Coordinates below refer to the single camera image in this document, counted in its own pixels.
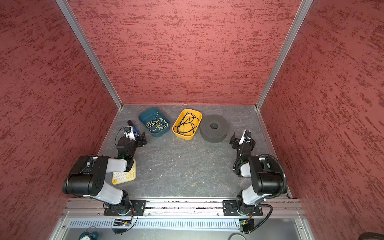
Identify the teal plastic bin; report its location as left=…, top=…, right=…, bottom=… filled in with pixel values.
left=139, top=108, right=171, bottom=138

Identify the grey perforated cable spool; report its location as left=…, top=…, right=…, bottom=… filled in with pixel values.
left=200, top=115, right=229, bottom=143

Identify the yellow calculator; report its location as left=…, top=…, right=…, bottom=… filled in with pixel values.
left=112, top=160, right=137, bottom=185

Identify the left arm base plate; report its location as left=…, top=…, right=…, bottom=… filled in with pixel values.
left=103, top=200, right=147, bottom=217

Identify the teal object below rail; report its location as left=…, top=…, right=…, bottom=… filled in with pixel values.
left=79, top=226, right=99, bottom=240

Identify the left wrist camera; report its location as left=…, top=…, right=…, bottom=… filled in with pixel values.
left=123, top=126, right=136, bottom=141

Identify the yellow plastic bin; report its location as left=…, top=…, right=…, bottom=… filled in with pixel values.
left=172, top=109, right=203, bottom=141

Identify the left corner aluminium post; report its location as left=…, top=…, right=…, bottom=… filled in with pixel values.
left=56, top=0, right=124, bottom=110

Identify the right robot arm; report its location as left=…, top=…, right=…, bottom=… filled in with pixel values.
left=230, top=130, right=288, bottom=216

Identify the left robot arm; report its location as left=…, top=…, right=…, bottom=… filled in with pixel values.
left=63, top=132, right=147, bottom=216

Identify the yellow wire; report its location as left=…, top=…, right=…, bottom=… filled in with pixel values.
left=145, top=111, right=169, bottom=133

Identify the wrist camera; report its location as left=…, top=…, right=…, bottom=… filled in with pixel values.
left=123, top=126, right=136, bottom=141
left=239, top=130, right=252, bottom=144

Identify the corner aluminium post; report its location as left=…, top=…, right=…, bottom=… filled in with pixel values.
left=56, top=0, right=124, bottom=110
left=255, top=0, right=313, bottom=111

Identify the right corner aluminium post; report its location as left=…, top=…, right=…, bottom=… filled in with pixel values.
left=255, top=0, right=313, bottom=111

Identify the black cable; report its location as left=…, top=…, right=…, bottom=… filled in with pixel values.
left=175, top=110, right=201, bottom=136

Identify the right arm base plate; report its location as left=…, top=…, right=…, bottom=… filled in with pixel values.
left=222, top=200, right=263, bottom=217

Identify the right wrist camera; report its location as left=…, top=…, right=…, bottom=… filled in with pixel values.
left=239, top=130, right=252, bottom=144

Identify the aluminium front rail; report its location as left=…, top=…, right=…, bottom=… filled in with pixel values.
left=61, top=198, right=307, bottom=219

